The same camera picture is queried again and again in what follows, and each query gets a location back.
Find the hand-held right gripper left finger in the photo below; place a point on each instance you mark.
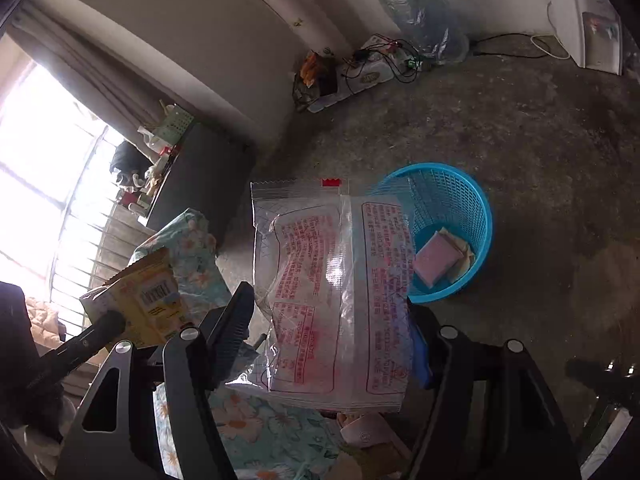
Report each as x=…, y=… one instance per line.
x=232, y=332

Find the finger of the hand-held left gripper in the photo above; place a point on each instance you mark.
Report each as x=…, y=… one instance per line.
x=95, y=334

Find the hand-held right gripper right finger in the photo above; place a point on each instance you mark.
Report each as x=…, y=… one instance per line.
x=421, y=357

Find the yellow snack packet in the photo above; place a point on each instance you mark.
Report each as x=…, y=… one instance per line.
x=150, y=300

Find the clear red-printed plastic wrapper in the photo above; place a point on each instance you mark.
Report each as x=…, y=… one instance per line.
x=320, y=285

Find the blue plastic mesh basket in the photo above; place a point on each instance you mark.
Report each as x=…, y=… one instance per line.
x=450, y=190

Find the beige quilted coat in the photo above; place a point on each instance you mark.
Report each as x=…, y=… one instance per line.
x=42, y=320

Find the metal window grille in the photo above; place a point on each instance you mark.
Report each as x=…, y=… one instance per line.
x=90, y=250

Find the pink packet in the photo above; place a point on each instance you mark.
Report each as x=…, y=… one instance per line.
x=435, y=262

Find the floral teal blanket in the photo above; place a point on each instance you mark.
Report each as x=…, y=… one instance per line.
x=250, y=430

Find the beige packet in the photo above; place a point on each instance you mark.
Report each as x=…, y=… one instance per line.
x=467, y=255

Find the dark cabinet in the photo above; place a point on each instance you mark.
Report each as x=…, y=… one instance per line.
x=200, y=180

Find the black bag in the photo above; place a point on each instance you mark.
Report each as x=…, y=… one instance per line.
x=127, y=160

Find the green plastic basket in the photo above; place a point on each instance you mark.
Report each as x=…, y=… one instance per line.
x=172, y=125

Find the grey curtain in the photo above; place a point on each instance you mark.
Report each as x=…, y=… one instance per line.
x=100, y=65

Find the orange snack bag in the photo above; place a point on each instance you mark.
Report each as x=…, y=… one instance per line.
x=310, y=67

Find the large clear water jug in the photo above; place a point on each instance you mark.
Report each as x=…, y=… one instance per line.
x=420, y=15

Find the white appliance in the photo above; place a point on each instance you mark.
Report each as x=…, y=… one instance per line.
x=580, y=10

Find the dark metal frame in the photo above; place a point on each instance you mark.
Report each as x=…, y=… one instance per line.
x=600, y=385

